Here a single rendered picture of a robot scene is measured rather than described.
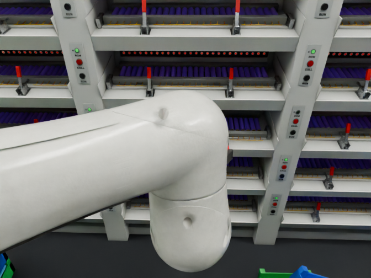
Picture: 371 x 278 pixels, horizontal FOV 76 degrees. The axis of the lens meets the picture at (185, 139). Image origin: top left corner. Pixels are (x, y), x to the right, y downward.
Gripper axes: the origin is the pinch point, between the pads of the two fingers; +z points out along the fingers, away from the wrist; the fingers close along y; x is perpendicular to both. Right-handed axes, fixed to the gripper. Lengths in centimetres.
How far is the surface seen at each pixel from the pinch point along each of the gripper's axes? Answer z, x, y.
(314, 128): 27, -2, 46
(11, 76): 22, 16, -63
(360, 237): 35, -58, 82
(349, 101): 17, 10, 51
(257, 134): 24.2, -3.9, 24.5
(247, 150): 20.8, -9.0, 20.5
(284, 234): 35, -57, 45
